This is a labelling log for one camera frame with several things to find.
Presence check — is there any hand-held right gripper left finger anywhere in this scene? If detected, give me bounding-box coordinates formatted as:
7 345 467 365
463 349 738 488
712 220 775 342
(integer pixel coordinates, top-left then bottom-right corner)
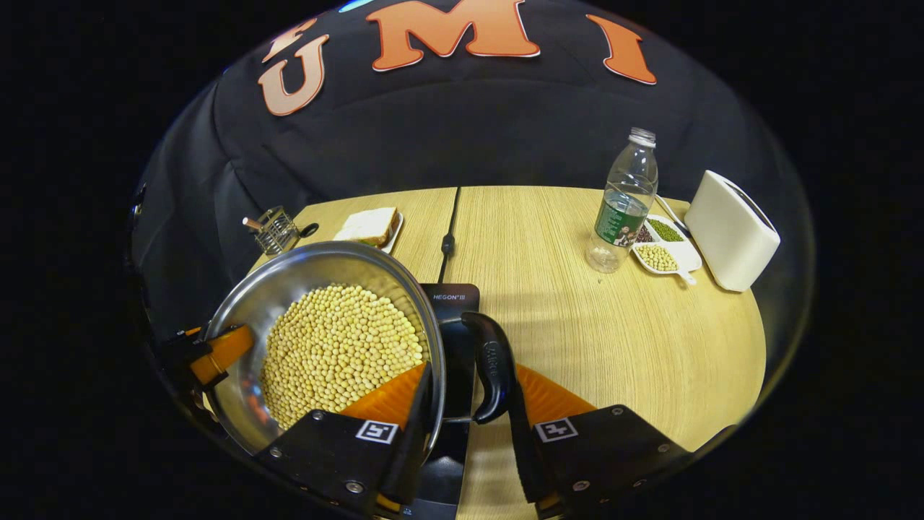
253 361 435 518

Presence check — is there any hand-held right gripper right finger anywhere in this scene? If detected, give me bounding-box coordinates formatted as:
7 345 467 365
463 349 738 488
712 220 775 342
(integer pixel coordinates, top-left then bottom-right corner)
505 361 687 518

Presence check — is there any stainless steel pot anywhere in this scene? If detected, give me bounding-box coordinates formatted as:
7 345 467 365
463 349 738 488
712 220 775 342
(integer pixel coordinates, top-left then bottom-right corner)
204 240 515 457

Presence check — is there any black induction cooktop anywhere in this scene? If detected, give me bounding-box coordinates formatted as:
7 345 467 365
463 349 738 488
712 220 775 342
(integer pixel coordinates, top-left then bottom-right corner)
403 282 481 518

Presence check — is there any pile of yellow soybeans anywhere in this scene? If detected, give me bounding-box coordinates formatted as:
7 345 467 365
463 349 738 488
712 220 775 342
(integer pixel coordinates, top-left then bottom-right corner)
259 283 426 431

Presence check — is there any sandwich with lettuce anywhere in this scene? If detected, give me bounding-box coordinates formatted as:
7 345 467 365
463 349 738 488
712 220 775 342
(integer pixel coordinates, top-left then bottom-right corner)
333 207 399 248

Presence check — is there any small white plate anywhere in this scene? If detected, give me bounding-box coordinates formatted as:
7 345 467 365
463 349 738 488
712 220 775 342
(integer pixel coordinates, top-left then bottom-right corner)
381 210 405 255

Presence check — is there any white divided dish of beans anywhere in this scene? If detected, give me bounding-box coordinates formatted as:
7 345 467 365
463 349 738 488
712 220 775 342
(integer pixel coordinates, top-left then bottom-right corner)
631 214 703 285

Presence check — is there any clear plastic water bottle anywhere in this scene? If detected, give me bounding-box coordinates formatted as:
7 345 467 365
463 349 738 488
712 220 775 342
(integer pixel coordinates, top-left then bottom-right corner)
585 127 660 274

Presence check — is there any white toaster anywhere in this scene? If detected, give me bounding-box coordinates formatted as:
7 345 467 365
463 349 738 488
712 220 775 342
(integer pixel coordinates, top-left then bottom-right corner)
684 170 782 293

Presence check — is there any black backdrop cloth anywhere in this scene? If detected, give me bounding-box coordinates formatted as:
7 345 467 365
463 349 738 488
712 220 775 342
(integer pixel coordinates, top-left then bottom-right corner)
128 0 813 347

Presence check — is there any small wire basket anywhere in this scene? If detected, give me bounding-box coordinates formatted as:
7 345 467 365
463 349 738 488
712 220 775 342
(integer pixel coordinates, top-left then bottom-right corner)
242 206 319 257

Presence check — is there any black power cable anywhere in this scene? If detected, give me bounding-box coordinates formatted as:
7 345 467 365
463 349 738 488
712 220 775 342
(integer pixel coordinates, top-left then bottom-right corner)
436 186 462 285

